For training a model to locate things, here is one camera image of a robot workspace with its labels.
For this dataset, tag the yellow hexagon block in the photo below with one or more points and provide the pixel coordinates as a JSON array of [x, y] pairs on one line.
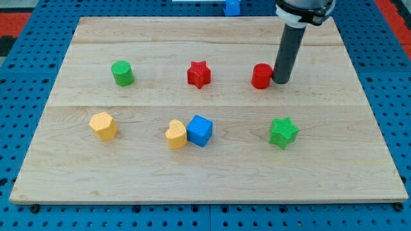
[[103, 126]]

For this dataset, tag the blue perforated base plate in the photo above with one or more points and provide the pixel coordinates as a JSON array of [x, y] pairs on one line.
[[376, 36]]

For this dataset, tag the blue block at top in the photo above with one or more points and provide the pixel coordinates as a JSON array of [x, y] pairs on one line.
[[231, 8]]

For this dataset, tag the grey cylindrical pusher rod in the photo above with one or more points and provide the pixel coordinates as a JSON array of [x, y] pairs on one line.
[[287, 53]]

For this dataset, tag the green cylinder block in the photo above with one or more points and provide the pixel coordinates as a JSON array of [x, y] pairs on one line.
[[122, 73]]

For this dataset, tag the blue cube block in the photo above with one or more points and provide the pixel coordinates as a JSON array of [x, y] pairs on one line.
[[199, 130]]

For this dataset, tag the wooden board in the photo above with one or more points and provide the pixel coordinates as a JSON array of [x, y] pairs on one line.
[[338, 156]]

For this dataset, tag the yellow heart block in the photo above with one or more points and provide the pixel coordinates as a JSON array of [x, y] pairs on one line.
[[176, 135]]

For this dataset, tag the green star block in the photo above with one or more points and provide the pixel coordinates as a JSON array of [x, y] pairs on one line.
[[283, 132]]

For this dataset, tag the red cylinder block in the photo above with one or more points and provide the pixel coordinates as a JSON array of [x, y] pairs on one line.
[[261, 76]]

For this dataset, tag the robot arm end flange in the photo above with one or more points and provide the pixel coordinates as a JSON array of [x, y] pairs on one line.
[[300, 13]]

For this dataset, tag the red star block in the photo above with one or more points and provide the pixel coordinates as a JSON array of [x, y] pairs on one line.
[[198, 74]]

